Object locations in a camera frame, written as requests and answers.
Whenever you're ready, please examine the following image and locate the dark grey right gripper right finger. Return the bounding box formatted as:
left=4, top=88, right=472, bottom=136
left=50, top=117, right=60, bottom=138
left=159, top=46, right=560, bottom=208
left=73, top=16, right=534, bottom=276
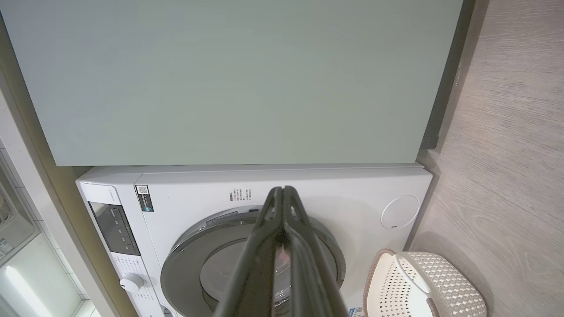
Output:
left=283, top=186, right=349, bottom=317

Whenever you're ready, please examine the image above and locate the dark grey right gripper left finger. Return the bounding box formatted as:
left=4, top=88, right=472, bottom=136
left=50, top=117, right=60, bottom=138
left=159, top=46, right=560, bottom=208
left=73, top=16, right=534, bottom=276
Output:
left=212, top=186, right=283, bottom=317

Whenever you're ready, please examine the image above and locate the washer door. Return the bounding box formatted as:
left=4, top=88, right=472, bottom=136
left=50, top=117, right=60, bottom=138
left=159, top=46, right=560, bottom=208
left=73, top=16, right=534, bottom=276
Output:
left=160, top=206, right=346, bottom=317

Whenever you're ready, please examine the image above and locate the white front-load washing machine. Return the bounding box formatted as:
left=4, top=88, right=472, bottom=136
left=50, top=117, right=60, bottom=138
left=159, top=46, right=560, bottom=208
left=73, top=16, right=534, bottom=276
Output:
left=76, top=164, right=433, bottom=317

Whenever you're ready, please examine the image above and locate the white washing machine dial knob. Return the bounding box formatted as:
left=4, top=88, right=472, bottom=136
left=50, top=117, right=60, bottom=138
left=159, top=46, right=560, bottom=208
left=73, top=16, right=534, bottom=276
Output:
left=120, top=273, right=145, bottom=293

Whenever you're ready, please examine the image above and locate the cream woven plastic laundry basket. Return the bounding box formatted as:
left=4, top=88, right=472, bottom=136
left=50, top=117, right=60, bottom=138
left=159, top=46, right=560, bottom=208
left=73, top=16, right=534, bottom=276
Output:
left=363, top=249, right=487, bottom=317

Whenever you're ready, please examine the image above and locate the black washer display panel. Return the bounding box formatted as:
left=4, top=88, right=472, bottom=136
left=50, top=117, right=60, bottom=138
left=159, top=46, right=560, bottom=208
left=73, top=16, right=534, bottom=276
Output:
left=89, top=202, right=141, bottom=256

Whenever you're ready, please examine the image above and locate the round white filter cover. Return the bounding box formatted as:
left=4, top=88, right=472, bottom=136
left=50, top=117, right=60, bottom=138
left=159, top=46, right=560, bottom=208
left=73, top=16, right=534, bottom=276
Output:
left=381, top=195, right=419, bottom=230

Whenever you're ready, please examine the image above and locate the black QR code sticker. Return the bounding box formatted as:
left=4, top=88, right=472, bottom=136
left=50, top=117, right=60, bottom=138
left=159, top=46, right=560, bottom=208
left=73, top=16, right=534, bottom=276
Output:
left=135, top=185, right=154, bottom=212

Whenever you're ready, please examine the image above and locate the pale green cabinet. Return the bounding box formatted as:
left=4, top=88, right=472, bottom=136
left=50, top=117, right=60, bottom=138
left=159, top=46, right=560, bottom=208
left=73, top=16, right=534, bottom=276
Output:
left=0, top=0, right=476, bottom=167

